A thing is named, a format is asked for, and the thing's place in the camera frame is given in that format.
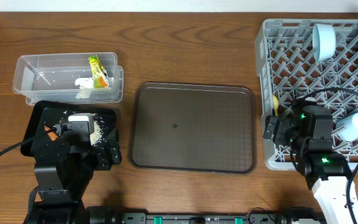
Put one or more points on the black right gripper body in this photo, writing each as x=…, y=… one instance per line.
x=286, y=133

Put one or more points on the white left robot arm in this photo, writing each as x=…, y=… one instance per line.
x=63, y=169

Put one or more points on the brown serving tray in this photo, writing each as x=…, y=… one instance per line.
x=200, y=128

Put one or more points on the cream plastic spoon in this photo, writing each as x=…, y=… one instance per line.
x=275, y=105

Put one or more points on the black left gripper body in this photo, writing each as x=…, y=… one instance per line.
x=100, y=163

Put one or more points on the rice grains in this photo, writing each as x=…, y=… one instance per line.
x=99, y=130

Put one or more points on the green snack wrapper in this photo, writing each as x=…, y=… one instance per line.
x=100, y=75

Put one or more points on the clear plastic bin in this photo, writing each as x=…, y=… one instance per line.
x=52, y=77

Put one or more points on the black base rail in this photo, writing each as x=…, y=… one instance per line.
x=256, y=215

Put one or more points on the orange carrot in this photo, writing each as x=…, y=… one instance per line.
x=51, y=134

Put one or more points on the black waste tray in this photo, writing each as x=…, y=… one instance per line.
x=49, y=113

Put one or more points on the small blue cup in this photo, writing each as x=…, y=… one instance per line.
x=350, y=131

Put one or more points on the light blue bowl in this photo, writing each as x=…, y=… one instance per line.
x=323, y=41

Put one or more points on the white napkin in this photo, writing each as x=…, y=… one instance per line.
x=90, y=83

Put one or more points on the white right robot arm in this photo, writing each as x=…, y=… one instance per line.
x=327, y=173

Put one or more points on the grey dishwasher rack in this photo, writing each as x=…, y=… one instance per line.
x=287, y=69

